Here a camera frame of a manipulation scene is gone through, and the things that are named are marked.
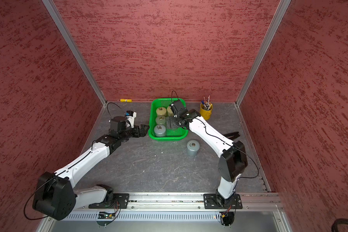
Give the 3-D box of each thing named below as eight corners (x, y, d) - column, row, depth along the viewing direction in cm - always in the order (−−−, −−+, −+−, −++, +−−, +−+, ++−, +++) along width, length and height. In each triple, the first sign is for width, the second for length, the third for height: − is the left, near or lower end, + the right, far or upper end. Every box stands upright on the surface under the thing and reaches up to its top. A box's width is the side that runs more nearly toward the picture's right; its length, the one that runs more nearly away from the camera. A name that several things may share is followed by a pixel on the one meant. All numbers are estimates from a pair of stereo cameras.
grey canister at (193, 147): (187, 156, 93) (188, 149, 85) (186, 146, 97) (187, 139, 89) (198, 156, 93) (200, 149, 85) (197, 146, 97) (199, 139, 89)
